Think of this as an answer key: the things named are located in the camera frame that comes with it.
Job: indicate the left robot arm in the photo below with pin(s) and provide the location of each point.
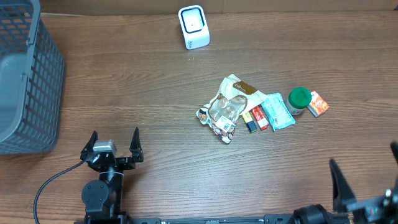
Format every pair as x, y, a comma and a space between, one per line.
103, 197

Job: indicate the orange snack packet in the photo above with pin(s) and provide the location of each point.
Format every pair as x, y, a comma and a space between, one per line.
317, 105

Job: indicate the green lid jar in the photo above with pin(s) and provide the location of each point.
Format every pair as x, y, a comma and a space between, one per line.
298, 99

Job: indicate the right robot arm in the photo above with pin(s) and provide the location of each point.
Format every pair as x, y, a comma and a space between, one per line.
317, 214

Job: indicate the white barcode scanner stand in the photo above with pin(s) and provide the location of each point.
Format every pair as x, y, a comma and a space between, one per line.
194, 27

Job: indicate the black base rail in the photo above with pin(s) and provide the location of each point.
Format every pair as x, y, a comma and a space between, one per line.
266, 219

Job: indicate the brown cookie bag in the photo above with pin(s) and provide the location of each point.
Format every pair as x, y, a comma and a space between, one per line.
233, 99

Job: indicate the teal tissue packet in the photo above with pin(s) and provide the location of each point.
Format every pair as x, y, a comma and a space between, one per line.
276, 111

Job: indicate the red snack bar wrapper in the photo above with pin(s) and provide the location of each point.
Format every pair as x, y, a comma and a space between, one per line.
260, 117

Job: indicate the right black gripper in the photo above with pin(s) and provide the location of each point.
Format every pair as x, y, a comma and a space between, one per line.
363, 217

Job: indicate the yellow highlighter marker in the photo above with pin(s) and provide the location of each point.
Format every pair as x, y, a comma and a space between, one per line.
249, 122

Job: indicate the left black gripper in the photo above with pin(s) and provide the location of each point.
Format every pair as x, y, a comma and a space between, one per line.
116, 160

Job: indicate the grey plastic mesh basket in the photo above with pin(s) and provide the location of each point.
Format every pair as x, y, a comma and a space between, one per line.
32, 80

